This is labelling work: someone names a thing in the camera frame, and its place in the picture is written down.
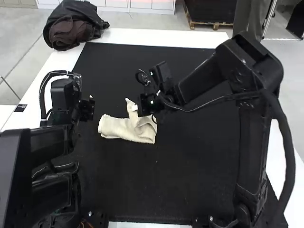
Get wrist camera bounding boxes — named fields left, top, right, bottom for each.
left=149, top=61, right=173, bottom=83
left=50, top=79, right=75, bottom=111

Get black cable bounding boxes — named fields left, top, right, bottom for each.
left=38, top=69, right=72, bottom=126
left=260, top=89, right=296, bottom=211

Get black cloth bundle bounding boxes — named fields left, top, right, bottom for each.
left=43, top=0, right=110, bottom=52

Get black crate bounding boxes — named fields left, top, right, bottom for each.
left=184, top=0, right=238, bottom=23

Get wooden pallet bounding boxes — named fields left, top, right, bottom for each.
left=184, top=2, right=235, bottom=31

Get grey cupboard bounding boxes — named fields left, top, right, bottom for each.
left=0, top=0, right=38, bottom=8
left=35, top=0, right=176, bottom=11

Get black mat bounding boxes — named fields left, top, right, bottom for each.
left=68, top=42, right=288, bottom=226

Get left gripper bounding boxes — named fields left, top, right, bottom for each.
left=72, top=94, right=96, bottom=123

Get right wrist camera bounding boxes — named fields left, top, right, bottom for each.
left=149, top=61, right=173, bottom=83

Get black case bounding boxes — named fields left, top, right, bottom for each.
left=285, top=0, right=304, bottom=40

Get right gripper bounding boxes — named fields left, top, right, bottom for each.
left=132, top=68, right=178, bottom=118

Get person's legs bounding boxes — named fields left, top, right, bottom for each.
left=232, top=0, right=274, bottom=42

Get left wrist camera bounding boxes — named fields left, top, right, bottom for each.
left=50, top=79, right=75, bottom=111

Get pale towel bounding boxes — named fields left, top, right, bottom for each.
left=97, top=97, right=158, bottom=145

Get grey metal stand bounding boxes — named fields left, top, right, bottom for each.
left=261, top=0, right=279, bottom=40

